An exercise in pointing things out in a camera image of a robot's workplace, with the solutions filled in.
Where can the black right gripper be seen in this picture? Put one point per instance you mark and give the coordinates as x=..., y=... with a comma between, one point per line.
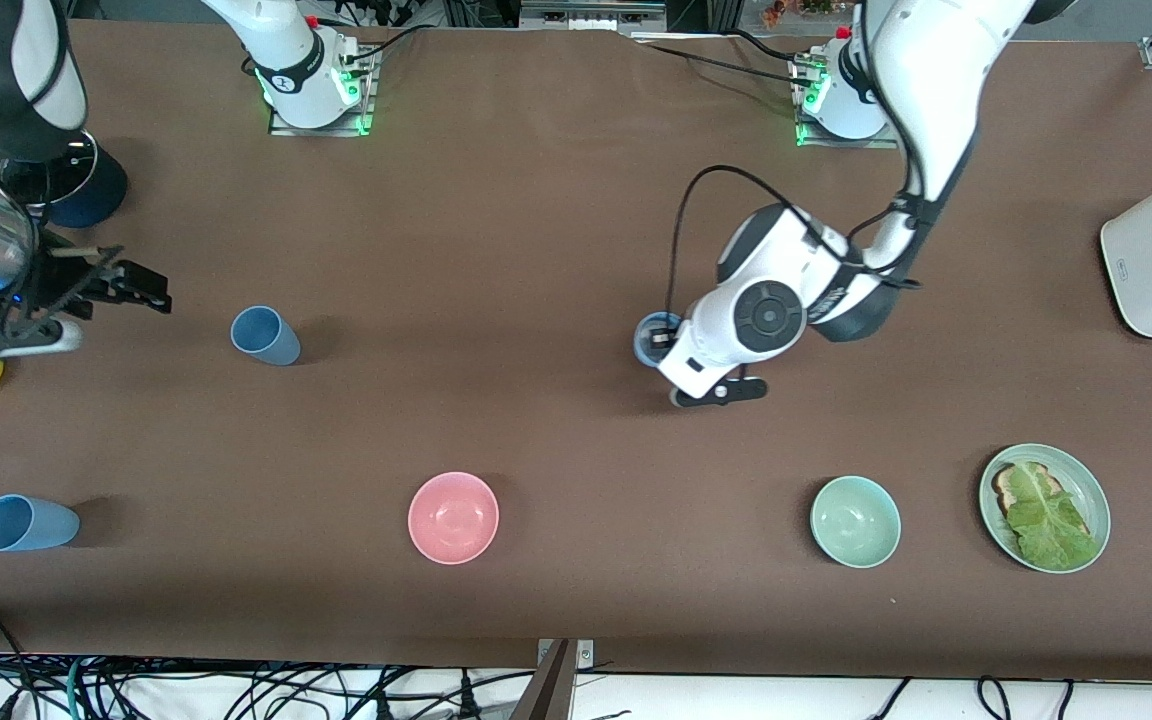
x=86, y=285

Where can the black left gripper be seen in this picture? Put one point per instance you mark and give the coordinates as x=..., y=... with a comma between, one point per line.
x=658, y=342

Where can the blue cup with white filling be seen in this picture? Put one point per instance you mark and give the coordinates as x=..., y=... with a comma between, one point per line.
x=641, y=340

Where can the plain blue cup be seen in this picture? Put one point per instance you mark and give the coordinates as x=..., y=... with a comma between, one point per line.
x=26, y=523
x=266, y=335

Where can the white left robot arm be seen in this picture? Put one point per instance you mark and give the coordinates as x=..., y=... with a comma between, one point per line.
x=936, y=90

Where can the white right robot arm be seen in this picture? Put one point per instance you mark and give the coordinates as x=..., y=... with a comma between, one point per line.
x=6, y=70

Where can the glass lid with blue knob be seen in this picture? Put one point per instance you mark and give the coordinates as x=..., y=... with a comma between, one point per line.
x=61, y=180

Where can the pale green bowl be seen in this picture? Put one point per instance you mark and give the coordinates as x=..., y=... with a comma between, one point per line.
x=855, y=521

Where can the pink bowl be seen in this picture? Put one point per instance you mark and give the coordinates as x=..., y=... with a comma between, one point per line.
x=453, y=517

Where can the white power strip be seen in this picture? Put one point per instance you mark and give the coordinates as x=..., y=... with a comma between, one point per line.
x=596, y=18

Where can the orange background items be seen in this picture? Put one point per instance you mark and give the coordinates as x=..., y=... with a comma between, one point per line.
x=796, y=10

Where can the dark slanted pole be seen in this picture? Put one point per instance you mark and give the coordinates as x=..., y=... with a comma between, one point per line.
x=548, y=690

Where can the toasted bread slice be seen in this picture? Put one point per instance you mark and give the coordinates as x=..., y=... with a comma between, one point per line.
x=1011, y=485

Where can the black power plug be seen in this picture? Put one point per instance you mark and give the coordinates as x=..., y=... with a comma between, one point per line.
x=469, y=705

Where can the green lettuce leaf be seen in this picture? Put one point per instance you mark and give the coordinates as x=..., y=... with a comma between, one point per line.
x=1051, y=525

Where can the pale green plate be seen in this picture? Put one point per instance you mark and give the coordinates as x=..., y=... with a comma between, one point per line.
x=1086, y=490

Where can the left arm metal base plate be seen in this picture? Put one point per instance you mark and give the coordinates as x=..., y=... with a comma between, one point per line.
x=806, y=138

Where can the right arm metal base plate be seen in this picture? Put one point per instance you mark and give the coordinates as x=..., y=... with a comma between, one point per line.
x=364, y=100

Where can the small metal bracket plate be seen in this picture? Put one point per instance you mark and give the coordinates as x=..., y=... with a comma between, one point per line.
x=586, y=652

